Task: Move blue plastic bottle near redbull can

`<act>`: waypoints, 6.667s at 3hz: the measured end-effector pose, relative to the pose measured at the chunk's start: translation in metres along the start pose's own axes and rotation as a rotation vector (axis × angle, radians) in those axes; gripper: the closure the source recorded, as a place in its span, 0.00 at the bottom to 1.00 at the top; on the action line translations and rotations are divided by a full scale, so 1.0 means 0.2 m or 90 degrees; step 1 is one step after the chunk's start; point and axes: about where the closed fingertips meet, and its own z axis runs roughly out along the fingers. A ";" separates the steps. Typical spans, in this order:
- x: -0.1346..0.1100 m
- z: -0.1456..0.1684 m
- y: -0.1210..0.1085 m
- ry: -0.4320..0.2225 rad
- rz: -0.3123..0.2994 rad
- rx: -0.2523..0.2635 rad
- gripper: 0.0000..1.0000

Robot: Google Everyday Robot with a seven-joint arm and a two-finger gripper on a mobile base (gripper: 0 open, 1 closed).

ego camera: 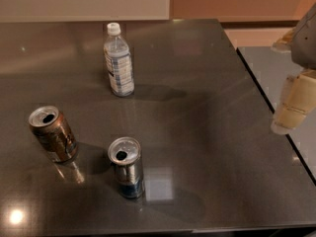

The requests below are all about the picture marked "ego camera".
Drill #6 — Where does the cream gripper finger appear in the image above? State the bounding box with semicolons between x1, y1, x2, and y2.
271;69;316;135
272;29;294;53

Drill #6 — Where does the clear plastic water bottle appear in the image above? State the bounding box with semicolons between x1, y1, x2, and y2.
104;23;134;97

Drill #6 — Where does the silver blue redbull can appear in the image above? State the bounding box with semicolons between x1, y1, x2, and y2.
108;136;145;198

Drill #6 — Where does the brown soda can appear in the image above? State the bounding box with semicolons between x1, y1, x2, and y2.
29;106;78;163

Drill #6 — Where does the grey side table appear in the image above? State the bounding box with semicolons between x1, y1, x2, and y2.
236;46;316;182

